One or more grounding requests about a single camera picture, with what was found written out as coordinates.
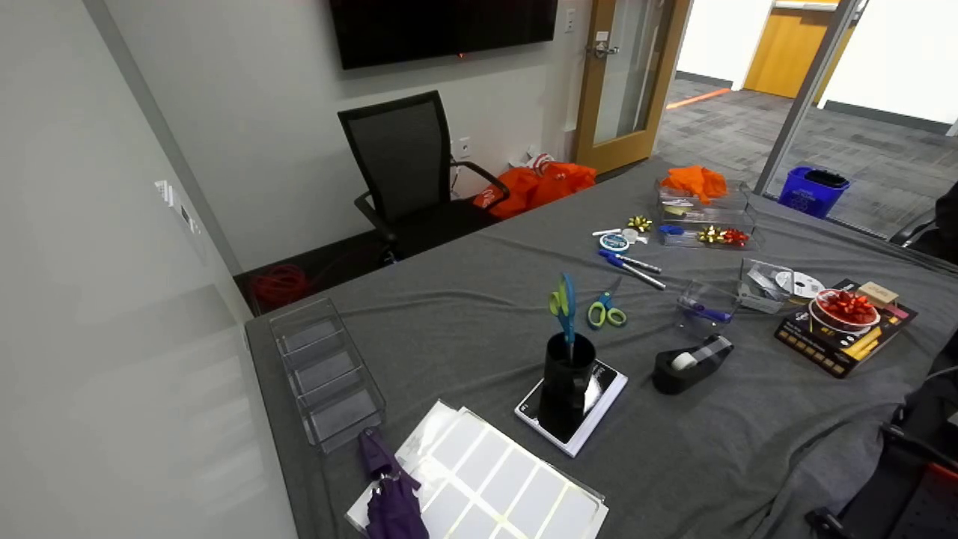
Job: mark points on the small clear container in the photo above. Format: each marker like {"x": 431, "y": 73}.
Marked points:
{"x": 697, "y": 310}

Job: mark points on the clear ribbon spool container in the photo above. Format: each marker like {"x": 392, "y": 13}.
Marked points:
{"x": 774, "y": 289}

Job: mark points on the teal scissors in cup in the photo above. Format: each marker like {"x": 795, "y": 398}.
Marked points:
{"x": 563, "y": 310}

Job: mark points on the orange fabric pile on floor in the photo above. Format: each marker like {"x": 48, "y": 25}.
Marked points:
{"x": 533, "y": 185}

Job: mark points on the black mesh office chair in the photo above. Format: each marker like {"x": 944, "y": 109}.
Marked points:
{"x": 404, "y": 160}

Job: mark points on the black pen cup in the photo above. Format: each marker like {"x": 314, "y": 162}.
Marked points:
{"x": 563, "y": 385}

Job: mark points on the blue green scissors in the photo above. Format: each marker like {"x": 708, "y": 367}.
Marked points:
{"x": 603, "y": 313}

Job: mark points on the blue ribbon spool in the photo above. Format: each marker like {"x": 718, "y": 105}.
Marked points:
{"x": 614, "y": 236}

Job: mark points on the gold bow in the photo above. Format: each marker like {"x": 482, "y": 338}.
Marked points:
{"x": 642, "y": 223}

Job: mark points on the white black tablet box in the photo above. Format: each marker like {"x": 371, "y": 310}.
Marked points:
{"x": 599, "y": 397}

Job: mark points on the clear tiered acrylic organizer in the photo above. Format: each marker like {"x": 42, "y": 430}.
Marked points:
{"x": 328, "y": 376}

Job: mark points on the clear tiered display stand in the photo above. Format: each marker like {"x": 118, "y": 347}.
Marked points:
{"x": 682, "y": 220}

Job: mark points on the orange cloth on table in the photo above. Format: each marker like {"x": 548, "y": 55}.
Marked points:
{"x": 694, "y": 181}

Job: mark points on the grey table cloth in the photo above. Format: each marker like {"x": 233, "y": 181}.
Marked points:
{"x": 738, "y": 456}

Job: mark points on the purple cloth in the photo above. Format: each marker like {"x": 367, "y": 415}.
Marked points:
{"x": 392, "y": 506}

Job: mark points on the small red bow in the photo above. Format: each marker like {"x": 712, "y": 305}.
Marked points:
{"x": 730, "y": 236}

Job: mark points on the wooden door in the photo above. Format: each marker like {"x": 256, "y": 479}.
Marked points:
{"x": 630, "y": 63}

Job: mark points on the blue recycling bin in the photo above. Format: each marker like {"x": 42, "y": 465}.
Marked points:
{"x": 813, "y": 188}

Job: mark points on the red gift bow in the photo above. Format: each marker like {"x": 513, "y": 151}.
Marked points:
{"x": 844, "y": 310}

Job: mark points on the wall mounted black television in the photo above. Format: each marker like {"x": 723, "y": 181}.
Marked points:
{"x": 392, "y": 31}

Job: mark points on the camera tripod pole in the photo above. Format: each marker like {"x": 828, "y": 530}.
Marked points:
{"x": 844, "y": 16}

